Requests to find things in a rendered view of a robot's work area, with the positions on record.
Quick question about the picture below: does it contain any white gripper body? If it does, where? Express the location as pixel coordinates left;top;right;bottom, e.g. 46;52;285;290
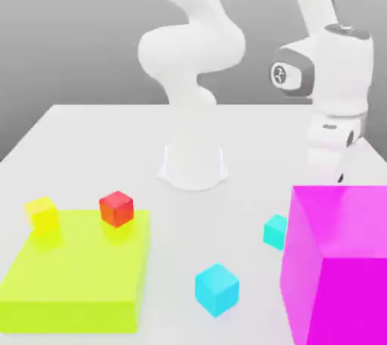
305;142;349;186

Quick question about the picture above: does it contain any small turquoise cube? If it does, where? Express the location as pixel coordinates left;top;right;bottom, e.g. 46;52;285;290
262;213;288;252

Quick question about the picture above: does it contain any small cyan cube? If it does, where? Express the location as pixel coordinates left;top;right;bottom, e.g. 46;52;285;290
194;262;240;319

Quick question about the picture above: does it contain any small red cube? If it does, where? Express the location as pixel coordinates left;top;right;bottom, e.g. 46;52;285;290
98;190;135;228

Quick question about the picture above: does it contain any small yellow cube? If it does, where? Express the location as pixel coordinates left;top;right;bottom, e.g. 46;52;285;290
23;195;60;236

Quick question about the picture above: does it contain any large magenta box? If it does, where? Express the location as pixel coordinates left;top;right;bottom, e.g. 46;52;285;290
279;185;387;345

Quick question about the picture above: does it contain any large lime green box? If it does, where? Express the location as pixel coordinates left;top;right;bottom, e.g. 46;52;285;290
0;209;151;334

